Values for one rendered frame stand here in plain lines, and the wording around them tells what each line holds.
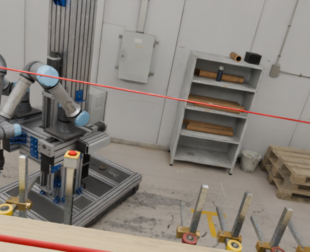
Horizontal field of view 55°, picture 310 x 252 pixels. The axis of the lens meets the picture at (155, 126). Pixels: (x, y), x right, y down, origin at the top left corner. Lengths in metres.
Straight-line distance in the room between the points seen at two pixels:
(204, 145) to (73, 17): 2.96
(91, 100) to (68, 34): 0.60
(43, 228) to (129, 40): 2.74
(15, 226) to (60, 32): 1.39
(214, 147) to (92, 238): 3.28
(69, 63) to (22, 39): 2.15
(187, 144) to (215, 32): 1.67
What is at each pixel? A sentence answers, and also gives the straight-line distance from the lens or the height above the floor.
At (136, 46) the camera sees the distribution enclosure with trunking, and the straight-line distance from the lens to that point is 3.87.
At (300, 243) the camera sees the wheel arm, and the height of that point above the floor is 0.83.
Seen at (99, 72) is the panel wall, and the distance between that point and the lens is 4.23.
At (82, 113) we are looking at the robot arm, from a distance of 2.09.
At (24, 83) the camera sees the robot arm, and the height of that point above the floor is 1.44.
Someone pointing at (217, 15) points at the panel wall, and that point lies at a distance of 4.14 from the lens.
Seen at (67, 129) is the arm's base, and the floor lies 1.07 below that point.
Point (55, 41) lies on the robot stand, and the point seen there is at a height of 1.64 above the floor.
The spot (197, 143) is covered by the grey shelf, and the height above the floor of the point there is 0.21.
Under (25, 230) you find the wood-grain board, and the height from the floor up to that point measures 0.90.
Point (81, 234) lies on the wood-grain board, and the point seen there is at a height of 0.90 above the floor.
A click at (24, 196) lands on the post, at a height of 0.91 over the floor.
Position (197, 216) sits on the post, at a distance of 1.78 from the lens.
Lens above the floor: 2.03
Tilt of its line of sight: 22 degrees down
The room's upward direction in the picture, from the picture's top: 11 degrees clockwise
